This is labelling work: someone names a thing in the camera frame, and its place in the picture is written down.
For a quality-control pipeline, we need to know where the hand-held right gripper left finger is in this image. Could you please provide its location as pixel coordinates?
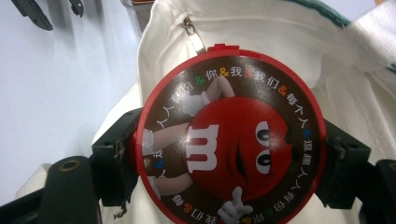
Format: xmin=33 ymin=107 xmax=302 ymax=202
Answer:
xmin=91 ymin=106 xmax=145 ymax=208

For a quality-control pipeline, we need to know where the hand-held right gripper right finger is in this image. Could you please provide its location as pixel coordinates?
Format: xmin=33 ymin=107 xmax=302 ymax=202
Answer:
xmin=314 ymin=119 xmax=372 ymax=210

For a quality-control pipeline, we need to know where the clear plastic container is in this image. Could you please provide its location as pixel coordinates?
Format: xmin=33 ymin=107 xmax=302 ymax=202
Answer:
xmin=120 ymin=0 xmax=157 ymax=35

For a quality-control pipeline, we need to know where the red round candy tin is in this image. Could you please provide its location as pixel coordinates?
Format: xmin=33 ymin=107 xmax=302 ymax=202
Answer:
xmin=128 ymin=43 xmax=329 ymax=224

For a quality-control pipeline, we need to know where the white printed tote bag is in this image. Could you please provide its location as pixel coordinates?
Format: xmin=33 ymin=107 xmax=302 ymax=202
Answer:
xmin=13 ymin=0 xmax=396 ymax=224

